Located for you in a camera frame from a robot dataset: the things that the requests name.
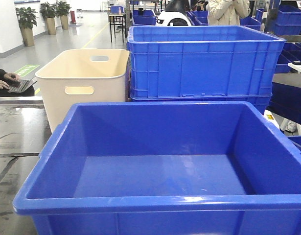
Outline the seated person's hand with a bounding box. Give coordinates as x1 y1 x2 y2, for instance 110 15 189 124
0 80 9 90

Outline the cream plastic bin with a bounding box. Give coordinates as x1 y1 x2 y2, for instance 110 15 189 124
35 48 129 131

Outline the blue target bin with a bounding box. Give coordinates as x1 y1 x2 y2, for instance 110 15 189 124
13 101 301 235

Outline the black laptop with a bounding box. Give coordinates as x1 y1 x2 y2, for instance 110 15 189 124
7 79 37 93

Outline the potted plant near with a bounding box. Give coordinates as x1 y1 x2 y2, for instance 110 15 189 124
16 7 37 47

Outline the potted plant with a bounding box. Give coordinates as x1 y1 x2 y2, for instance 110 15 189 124
40 2 56 35
16 7 37 47
55 0 71 30

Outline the potted plant middle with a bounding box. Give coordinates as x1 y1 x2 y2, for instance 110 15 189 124
40 2 56 35

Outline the potted plant far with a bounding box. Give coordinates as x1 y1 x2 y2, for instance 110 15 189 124
55 0 71 30

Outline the large blue crate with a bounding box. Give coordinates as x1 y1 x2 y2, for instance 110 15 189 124
127 26 285 113

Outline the white black robot head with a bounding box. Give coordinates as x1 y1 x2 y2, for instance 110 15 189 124
155 0 195 26

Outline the person in beige jacket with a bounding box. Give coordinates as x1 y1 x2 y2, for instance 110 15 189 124
206 0 250 26

